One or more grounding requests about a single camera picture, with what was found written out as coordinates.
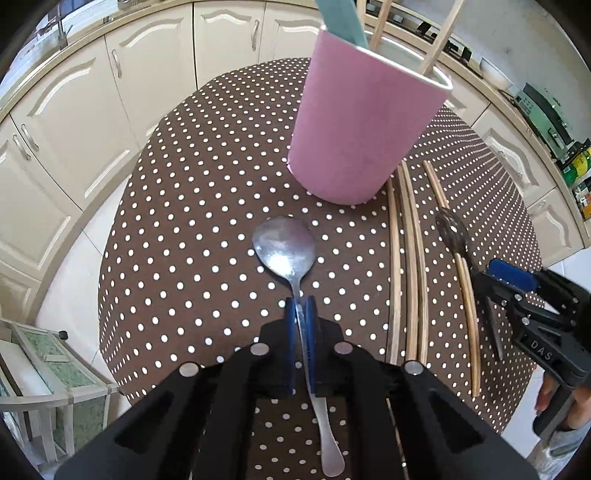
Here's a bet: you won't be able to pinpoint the wooden chopstick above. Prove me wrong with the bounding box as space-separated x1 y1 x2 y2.
370 0 393 52
387 178 401 364
397 161 419 361
401 161 430 365
423 160 482 398
417 0 466 76

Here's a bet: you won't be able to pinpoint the cream lower kitchen cabinets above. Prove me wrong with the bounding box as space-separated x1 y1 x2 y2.
1 1 322 322

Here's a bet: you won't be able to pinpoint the person's right hand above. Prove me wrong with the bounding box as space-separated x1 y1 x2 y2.
535 374 591 431

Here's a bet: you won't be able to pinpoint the white side shelf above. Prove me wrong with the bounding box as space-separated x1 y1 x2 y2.
1 319 118 471

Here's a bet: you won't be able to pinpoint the white bowl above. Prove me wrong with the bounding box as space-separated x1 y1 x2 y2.
480 57 513 91

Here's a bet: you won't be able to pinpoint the teal spatula handle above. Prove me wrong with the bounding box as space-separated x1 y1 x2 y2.
315 0 369 49

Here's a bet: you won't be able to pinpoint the green toaster oven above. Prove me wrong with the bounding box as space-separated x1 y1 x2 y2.
514 83 574 160

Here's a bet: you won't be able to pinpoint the silver metal spoon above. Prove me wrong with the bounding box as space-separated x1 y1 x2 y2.
252 216 346 478

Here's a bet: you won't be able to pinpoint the black gas stove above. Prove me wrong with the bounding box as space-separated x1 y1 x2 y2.
385 1 473 65

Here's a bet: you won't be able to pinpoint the green oil bottle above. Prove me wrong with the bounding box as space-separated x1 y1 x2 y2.
562 148 591 187

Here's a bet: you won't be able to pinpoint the wooden chopstick in cup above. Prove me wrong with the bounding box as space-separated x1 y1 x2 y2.
370 0 393 52
417 0 466 76

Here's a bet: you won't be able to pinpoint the brown polka dot tablecloth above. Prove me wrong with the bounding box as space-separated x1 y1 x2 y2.
97 57 545 480

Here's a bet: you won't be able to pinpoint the dark wooden spoon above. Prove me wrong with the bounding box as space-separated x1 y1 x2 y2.
434 207 506 362

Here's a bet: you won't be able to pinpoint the pink utensil cup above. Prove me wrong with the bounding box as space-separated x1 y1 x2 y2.
287 30 453 205

